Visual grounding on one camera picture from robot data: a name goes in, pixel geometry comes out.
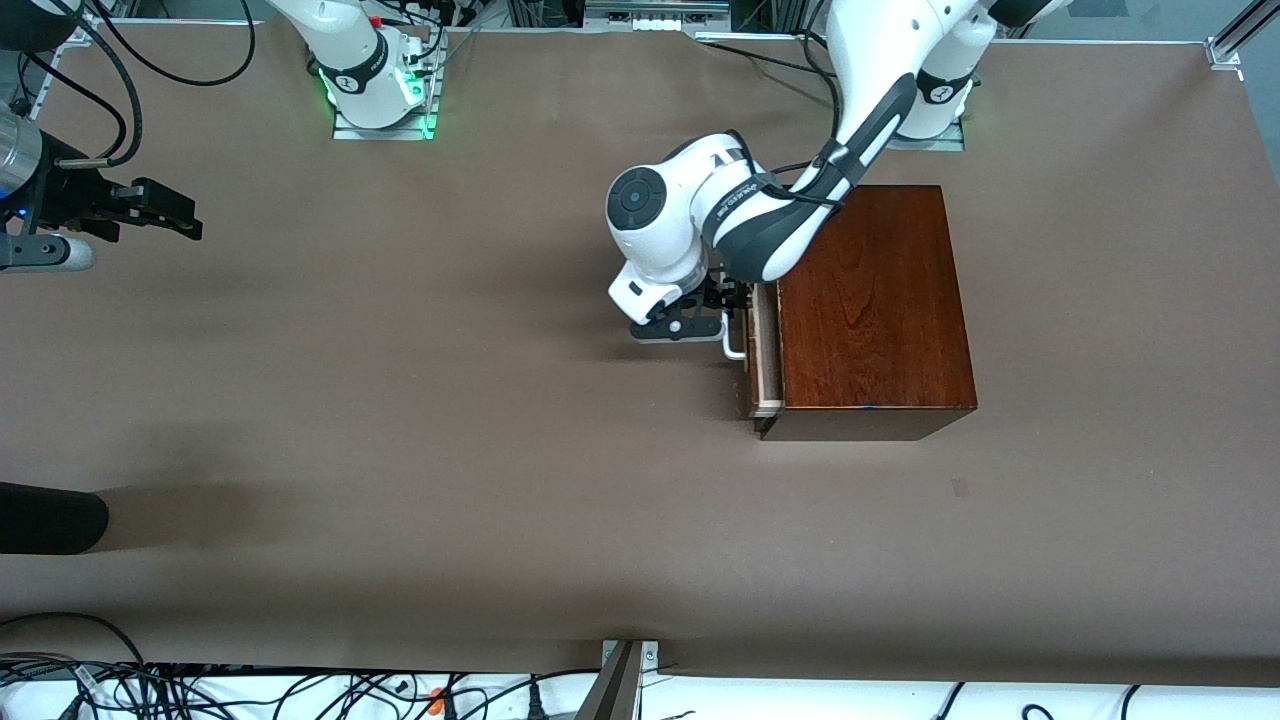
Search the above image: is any light wood drawer white handle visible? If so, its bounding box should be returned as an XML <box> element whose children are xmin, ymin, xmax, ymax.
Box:
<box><xmin>722</xmin><ymin>283</ymin><xmax>787</xmax><ymax>420</ymax></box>

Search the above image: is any dark brown wooden cabinet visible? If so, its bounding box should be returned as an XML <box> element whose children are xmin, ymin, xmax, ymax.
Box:
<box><xmin>757</xmin><ymin>185</ymin><xmax>979</xmax><ymax>442</ymax></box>

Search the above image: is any grey power strip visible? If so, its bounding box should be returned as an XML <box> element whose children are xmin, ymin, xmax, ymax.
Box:
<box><xmin>584</xmin><ymin>0</ymin><xmax>733</xmax><ymax>31</ymax></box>

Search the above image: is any black rounded cylinder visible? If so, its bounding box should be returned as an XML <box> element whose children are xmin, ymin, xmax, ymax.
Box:
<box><xmin>0</xmin><ymin>482</ymin><xmax>110</xmax><ymax>556</ymax></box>

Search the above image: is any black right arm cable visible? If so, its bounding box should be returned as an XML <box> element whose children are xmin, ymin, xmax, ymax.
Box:
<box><xmin>20</xmin><ymin>15</ymin><xmax>143</xmax><ymax>169</ymax></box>

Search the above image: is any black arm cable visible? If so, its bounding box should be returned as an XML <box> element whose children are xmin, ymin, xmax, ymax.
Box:
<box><xmin>20</xmin><ymin>15</ymin><xmax>143</xmax><ymax>169</ymax></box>
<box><xmin>768</xmin><ymin>140</ymin><xmax>853</xmax><ymax>211</ymax></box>

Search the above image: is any aluminium frame side rail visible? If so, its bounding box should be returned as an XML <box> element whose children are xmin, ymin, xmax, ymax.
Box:
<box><xmin>15</xmin><ymin>20</ymin><xmax>101</xmax><ymax>126</ymax></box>

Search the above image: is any black looped cable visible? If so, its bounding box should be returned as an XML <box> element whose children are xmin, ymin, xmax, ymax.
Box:
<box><xmin>85</xmin><ymin>0</ymin><xmax>257</xmax><ymax>88</ymax></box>

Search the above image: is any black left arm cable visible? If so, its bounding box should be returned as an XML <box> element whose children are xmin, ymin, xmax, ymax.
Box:
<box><xmin>768</xmin><ymin>140</ymin><xmax>853</xmax><ymax>211</ymax></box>

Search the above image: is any black cable on table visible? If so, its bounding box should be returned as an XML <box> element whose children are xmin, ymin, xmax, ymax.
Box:
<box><xmin>695</xmin><ymin>32</ymin><xmax>843</xmax><ymax>113</ymax></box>

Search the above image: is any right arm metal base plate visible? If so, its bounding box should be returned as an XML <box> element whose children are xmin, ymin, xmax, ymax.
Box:
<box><xmin>332</xmin><ymin>95</ymin><xmax>439</xmax><ymax>142</ymax></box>

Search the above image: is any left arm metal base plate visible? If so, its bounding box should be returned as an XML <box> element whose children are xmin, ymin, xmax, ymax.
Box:
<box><xmin>885</xmin><ymin>118</ymin><xmax>967</xmax><ymax>153</ymax></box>

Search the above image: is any aluminium bracket post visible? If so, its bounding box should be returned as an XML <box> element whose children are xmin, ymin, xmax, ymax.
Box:
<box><xmin>577</xmin><ymin>638</ymin><xmax>661</xmax><ymax>720</ymax></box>

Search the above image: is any black cable tangle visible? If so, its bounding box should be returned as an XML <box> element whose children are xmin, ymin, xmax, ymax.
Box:
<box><xmin>0</xmin><ymin>612</ymin><xmax>601</xmax><ymax>720</ymax></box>

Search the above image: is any aluminium frame corner profile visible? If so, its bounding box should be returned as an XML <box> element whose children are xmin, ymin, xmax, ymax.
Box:
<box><xmin>1205</xmin><ymin>0</ymin><xmax>1280</xmax><ymax>71</ymax></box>

